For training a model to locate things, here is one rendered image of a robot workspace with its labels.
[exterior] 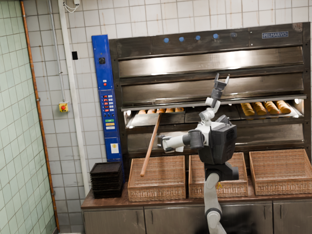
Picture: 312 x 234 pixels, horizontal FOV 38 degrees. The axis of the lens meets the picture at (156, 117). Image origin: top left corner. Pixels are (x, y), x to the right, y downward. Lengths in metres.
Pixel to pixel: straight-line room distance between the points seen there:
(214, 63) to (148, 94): 0.73
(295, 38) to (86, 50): 2.05
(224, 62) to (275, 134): 0.90
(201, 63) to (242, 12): 0.62
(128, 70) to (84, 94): 0.53
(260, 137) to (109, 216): 1.70
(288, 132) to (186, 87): 1.12
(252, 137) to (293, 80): 0.69
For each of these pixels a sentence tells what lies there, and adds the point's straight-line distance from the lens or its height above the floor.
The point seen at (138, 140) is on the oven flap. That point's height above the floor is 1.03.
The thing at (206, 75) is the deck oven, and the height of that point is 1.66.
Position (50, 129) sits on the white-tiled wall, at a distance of 4.85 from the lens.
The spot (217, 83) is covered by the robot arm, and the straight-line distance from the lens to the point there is 3.90.
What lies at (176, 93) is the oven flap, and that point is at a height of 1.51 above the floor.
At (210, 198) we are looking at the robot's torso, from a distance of 3.85.
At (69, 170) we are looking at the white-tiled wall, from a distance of 4.94.
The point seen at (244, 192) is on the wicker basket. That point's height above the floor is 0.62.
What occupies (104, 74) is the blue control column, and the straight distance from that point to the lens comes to 4.53.
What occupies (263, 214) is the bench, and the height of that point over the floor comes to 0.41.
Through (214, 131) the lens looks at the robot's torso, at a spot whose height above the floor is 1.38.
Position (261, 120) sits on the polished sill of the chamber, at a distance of 4.61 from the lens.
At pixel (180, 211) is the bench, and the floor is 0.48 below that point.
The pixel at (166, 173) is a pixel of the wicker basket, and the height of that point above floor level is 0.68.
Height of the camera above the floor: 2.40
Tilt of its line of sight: 14 degrees down
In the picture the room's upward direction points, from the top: 5 degrees counter-clockwise
